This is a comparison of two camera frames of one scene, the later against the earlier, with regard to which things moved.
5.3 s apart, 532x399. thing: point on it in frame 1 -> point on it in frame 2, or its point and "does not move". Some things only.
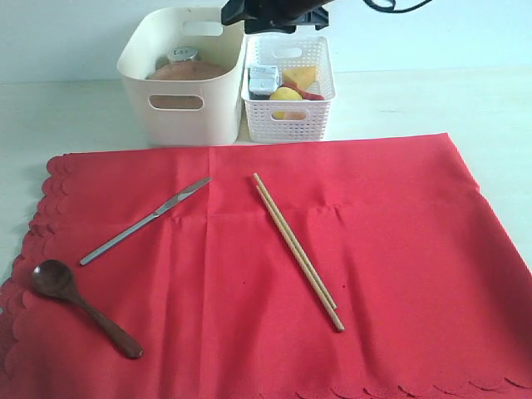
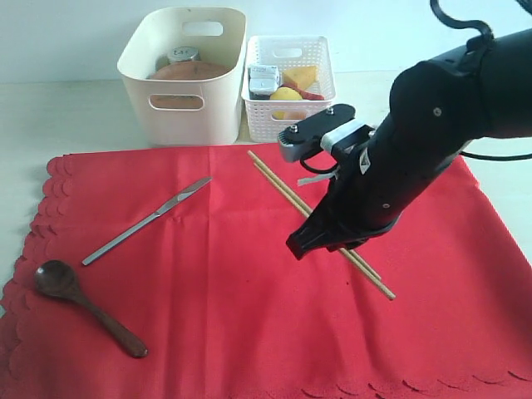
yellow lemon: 283,93 does not move
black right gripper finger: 233,11 -> 313,234
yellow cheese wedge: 302,76 does not move
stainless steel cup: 178,54 does not move
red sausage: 307,96 does not move
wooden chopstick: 299,247 -> 308,209
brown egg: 295,115 does not move
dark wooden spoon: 54,278 does not move
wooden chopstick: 298,258 -> 342,251
